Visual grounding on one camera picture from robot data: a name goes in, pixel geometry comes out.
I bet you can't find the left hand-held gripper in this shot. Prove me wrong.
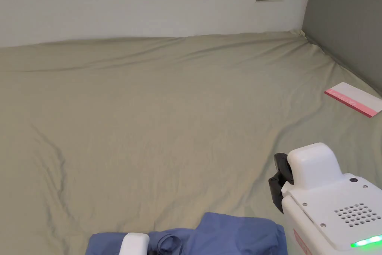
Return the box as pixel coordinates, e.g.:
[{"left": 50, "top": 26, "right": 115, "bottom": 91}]
[{"left": 119, "top": 232, "right": 150, "bottom": 255}]

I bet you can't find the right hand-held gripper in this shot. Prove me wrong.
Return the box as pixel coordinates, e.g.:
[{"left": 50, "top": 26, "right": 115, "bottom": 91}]
[{"left": 268, "top": 143, "right": 382, "bottom": 255}]

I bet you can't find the blue shirt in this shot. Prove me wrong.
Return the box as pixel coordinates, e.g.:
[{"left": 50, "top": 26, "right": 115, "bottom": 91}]
[{"left": 85, "top": 212, "right": 287, "bottom": 255}]

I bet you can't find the white and pink box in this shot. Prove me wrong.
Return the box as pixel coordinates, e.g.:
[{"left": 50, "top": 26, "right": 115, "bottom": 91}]
[{"left": 324, "top": 81, "right": 382, "bottom": 119}]

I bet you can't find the bed with beige sheet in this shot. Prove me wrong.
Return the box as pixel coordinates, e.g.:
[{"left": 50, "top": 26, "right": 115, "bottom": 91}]
[{"left": 0, "top": 29, "right": 382, "bottom": 255}]

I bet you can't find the grey padded headboard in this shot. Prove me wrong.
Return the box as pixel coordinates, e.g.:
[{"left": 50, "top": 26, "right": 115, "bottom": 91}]
[{"left": 302, "top": 0, "right": 382, "bottom": 98}]

